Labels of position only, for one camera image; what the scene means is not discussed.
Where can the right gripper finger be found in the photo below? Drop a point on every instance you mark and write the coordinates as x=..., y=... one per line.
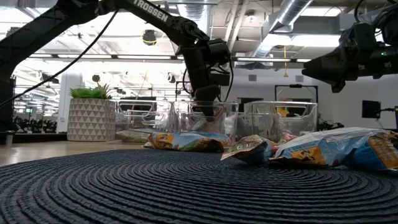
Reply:
x=337, y=84
x=326, y=65

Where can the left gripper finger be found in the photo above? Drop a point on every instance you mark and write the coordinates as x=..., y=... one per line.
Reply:
x=207, y=109

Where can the clear plastic bin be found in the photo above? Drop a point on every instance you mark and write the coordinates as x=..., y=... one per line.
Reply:
x=280, y=103
x=143, y=102
x=227, y=103

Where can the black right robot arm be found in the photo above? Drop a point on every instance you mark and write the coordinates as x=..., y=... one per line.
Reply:
x=392, y=29

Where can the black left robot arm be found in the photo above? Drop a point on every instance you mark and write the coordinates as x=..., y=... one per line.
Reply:
x=149, y=11

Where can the black ceiling spotlight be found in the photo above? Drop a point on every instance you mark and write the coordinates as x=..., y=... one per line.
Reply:
x=171, y=78
x=95, y=78

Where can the black monitor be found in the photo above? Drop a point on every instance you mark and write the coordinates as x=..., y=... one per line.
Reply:
x=371, y=109

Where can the person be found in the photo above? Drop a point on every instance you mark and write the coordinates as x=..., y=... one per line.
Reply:
x=283, y=111

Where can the long ceiling light strip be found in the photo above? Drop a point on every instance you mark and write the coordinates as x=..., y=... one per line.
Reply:
x=143, y=57

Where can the round dark woven placemat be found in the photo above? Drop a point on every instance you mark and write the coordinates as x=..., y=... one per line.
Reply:
x=155, y=193

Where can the succulent in patterned pot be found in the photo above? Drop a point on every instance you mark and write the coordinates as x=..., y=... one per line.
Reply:
x=91, y=119

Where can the black background panel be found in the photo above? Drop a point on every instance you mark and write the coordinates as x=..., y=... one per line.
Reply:
x=7, y=105

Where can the grey wall vent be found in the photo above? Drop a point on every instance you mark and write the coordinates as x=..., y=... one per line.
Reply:
x=252, y=77
x=299, y=78

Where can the black metal gantry frame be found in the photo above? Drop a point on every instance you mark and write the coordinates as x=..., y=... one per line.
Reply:
x=295, y=86

